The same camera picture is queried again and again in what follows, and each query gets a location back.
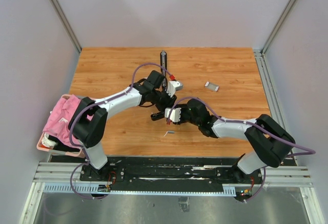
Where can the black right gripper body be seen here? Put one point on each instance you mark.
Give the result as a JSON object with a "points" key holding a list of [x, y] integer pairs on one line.
{"points": [[185, 116]]}

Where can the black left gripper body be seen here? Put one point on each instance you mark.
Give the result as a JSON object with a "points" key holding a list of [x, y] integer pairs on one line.
{"points": [[162, 100]]}

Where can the black stapler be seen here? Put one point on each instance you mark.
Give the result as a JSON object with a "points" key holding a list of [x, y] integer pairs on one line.
{"points": [[163, 61], [157, 116]]}

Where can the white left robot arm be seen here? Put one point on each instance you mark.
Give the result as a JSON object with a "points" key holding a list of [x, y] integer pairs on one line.
{"points": [[88, 123]]}

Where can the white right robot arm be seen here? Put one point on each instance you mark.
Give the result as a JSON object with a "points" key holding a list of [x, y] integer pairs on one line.
{"points": [[264, 134]]}

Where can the small white staple tray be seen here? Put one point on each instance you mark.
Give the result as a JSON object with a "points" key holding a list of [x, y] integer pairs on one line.
{"points": [[211, 86]]}

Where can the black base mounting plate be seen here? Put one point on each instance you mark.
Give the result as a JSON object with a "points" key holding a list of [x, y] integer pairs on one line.
{"points": [[170, 174]]}

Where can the pink cloth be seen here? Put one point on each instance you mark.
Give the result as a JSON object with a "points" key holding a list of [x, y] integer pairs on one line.
{"points": [[60, 116]]}

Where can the pink plastic basket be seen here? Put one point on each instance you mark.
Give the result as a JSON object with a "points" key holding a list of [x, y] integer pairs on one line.
{"points": [[51, 144]]}

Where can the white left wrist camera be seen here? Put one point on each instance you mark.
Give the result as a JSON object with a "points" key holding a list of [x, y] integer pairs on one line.
{"points": [[173, 86]]}

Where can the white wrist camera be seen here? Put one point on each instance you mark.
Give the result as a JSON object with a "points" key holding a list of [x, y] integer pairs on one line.
{"points": [[173, 86], [173, 115]]}

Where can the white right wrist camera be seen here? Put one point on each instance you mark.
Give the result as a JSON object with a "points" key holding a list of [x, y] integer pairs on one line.
{"points": [[173, 115]]}

